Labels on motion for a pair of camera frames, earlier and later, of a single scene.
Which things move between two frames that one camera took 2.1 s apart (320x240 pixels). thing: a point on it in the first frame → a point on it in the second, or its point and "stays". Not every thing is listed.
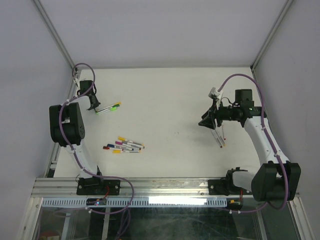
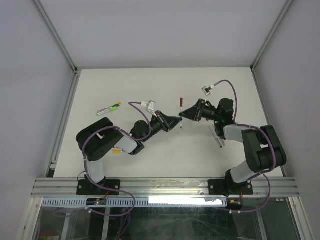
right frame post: [270, 35] stays
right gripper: [208, 118] → [193, 113]
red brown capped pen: [217, 138] stays
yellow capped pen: [109, 106] stays
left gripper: [95, 104] → [168, 122]
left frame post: [54, 34] stays
